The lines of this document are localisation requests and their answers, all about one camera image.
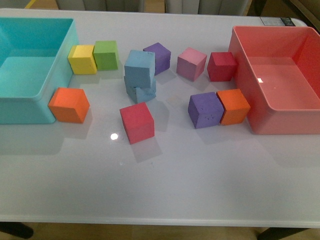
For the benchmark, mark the light blue foam block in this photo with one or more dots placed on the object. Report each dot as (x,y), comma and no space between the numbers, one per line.
(138,94)
(139,69)

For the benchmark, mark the red foam block front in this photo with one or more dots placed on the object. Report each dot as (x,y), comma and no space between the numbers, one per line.
(138,122)

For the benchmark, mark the purple foam block front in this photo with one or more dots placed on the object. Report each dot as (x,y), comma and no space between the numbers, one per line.
(205,110)

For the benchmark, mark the purple foam block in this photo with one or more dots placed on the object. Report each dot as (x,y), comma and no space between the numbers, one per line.
(205,110)
(162,57)

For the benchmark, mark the pink foam block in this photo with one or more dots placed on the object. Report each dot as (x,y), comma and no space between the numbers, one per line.
(191,64)

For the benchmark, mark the purple foam block back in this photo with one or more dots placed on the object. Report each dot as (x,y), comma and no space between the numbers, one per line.
(162,57)

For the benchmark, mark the orange foam block right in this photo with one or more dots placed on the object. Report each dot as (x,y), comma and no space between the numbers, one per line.
(235,106)

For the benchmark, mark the dark red foam block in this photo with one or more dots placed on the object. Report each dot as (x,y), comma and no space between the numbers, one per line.
(221,66)

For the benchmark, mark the green foam block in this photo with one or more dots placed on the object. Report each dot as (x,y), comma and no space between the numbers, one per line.
(106,55)

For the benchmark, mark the orange foam block near bin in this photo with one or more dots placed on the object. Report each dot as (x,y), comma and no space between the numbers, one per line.
(69,105)

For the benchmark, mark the yellow foam block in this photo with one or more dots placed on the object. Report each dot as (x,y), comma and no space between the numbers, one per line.
(81,60)

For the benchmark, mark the pink plastic bin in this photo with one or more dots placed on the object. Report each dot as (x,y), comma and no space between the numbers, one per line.
(279,74)

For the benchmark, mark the turquoise plastic bin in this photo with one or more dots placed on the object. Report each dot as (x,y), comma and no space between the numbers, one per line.
(33,64)

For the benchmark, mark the table label sticker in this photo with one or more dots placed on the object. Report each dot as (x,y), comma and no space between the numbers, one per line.
(277,21)

